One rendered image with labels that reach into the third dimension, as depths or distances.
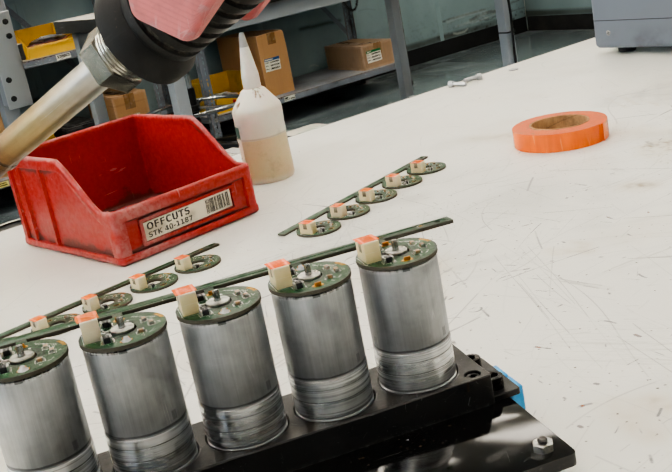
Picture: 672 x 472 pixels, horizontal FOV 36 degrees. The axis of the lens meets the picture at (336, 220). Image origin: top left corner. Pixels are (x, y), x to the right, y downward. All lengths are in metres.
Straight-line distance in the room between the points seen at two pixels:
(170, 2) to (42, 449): 0.14
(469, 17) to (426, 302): 6.05
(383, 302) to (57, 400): 0.10
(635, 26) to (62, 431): 0.72
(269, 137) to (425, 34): 5.44
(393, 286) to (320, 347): 0.03
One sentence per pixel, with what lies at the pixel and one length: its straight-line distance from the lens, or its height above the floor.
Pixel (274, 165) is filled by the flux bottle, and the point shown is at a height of 0.76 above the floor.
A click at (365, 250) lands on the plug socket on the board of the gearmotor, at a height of 0.82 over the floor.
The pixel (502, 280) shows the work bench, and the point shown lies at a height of 0.75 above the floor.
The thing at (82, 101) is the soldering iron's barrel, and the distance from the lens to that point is 0.24.
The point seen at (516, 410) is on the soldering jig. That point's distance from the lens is 0.32.
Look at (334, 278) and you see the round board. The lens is 0.30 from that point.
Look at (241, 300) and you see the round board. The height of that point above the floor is 0.81.
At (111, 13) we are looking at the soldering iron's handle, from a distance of 0.22.
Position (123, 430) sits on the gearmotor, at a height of 0.79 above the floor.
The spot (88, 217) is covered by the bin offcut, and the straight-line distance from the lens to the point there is 0.59.
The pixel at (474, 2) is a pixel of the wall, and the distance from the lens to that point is 6.37.
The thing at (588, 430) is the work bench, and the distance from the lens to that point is 0.33.
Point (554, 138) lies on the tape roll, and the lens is 0.64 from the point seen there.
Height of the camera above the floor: 0.91
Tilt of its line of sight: 16 degrees down
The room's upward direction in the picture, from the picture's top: 11 degrees counter-clockwise
